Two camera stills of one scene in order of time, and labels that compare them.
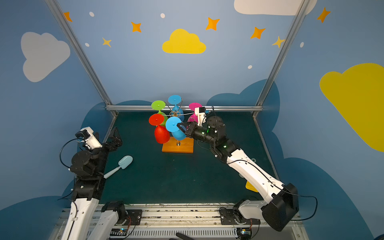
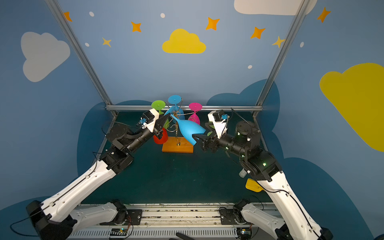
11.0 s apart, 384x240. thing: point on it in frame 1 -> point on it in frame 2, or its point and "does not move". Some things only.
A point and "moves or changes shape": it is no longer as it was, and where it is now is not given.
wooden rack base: x=185 y=145 does not move
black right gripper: x=192 y=131 -> x=211 y=142
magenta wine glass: x=192 y=106 does not move
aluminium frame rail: x=216 y=108 does not move
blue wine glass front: x=171 y=124 moves or changes shape
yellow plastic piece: x=249 y=186 does not move
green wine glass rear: x=160 y=105 does not move
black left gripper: x=110 y=144 -> x=157 y=130
